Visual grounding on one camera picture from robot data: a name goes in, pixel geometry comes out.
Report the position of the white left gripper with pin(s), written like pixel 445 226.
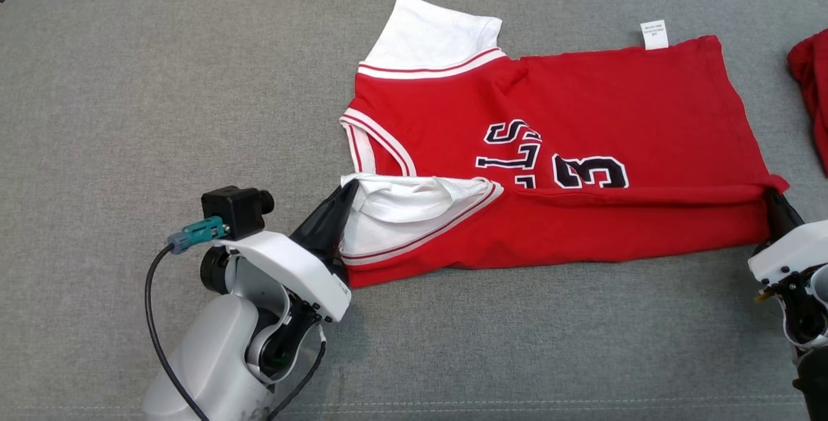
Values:
pixel 304 269

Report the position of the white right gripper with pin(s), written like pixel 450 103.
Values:
pixel 792 249

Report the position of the red shorts with white stripe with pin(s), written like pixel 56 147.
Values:
pixel 812 85

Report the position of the red white basketball jersey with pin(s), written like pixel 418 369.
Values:
pixel 582 117

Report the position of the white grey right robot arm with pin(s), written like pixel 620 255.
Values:
pixel 808 317

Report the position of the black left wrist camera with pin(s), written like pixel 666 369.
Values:
pixel 236 211

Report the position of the teal left camera connector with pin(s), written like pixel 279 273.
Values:
pixel 200 232

